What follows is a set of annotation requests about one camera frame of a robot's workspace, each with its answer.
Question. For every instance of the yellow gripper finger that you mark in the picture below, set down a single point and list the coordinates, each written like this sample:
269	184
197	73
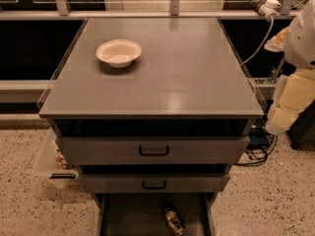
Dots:
293	94
277	42

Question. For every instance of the grey drawer cabinet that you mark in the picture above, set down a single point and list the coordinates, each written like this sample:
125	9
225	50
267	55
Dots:
186	83

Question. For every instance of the top grey drawer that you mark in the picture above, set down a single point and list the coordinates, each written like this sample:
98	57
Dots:
150	151

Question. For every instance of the bottom grey open drawer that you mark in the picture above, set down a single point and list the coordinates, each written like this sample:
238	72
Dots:
143	214

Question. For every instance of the middle grey drawer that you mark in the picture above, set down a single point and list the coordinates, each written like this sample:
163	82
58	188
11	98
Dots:
151	183

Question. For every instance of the white power strip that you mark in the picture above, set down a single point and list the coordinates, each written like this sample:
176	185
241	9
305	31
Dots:
266	8

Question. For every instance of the dark cabinet at right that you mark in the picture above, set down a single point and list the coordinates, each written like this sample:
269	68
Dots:
302	130

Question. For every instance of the white paper bowl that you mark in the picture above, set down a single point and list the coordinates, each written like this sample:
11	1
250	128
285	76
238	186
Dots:
118	53

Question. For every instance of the clear plastic side bin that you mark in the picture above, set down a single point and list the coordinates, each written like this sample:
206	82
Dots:
51	166

